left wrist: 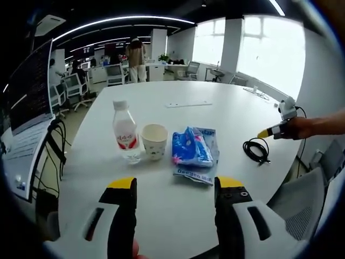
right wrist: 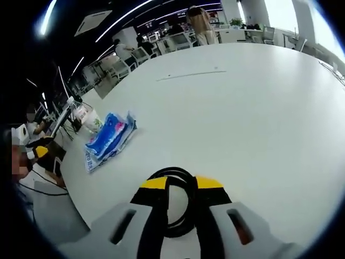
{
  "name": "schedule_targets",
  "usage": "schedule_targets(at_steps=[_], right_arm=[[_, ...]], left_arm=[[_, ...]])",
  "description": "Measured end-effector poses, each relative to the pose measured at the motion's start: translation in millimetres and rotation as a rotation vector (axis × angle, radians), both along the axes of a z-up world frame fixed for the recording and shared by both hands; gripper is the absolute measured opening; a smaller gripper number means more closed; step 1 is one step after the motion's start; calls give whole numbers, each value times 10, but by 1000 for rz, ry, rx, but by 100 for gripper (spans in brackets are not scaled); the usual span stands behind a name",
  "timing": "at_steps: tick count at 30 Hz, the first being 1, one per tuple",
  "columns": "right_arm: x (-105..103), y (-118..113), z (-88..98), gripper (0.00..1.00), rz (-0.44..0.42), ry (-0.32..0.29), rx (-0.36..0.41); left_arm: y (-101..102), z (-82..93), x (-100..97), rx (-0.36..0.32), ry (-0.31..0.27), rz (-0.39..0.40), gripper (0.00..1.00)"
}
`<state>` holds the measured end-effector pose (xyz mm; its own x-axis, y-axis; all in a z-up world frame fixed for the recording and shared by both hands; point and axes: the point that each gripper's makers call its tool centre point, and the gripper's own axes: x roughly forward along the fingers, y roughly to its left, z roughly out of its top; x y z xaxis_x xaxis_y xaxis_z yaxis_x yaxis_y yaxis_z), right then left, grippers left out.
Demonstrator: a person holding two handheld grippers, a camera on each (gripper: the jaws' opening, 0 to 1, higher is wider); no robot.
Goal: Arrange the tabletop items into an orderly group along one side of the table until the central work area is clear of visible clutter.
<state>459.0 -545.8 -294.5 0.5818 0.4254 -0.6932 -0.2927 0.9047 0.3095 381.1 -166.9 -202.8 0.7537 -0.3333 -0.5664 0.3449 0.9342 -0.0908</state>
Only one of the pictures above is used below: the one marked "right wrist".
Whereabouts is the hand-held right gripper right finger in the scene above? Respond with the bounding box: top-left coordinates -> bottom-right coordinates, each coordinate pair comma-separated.
194,175 -> 305,259

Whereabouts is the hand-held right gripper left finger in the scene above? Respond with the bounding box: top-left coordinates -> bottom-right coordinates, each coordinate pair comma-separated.
58,175 -> 170,259

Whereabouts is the clear packet with blue pad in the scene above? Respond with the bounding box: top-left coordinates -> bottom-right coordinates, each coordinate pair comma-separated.
85,110 -> 139,174

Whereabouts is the white leaf-print paper cup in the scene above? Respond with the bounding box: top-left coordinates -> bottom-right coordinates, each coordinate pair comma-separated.
82,108 -> 104,133

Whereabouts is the black cable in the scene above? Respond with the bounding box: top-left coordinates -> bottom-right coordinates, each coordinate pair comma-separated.
147,166 -> 200,238

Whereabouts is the white office chair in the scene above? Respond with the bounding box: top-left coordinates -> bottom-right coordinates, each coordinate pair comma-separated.
172,33 -> 194,50
131,47 -> 152,66
107,59 -> 133,79
263,25 -> 276,44

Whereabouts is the white table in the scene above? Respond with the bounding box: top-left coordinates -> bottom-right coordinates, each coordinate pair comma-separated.
58,42 -> 345,259

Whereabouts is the ceiling air vent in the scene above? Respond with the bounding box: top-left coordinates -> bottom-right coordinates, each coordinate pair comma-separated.
74,10 -> 113,37

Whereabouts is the white inset power strip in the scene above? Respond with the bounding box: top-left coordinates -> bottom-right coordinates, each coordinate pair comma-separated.
156,70 -> 227,81

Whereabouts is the white cabinet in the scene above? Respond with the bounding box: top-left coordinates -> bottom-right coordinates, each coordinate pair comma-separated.
218,28 -> 245,44

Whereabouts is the white cable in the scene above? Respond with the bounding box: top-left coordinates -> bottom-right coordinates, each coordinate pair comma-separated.
318,60 -> 345,83

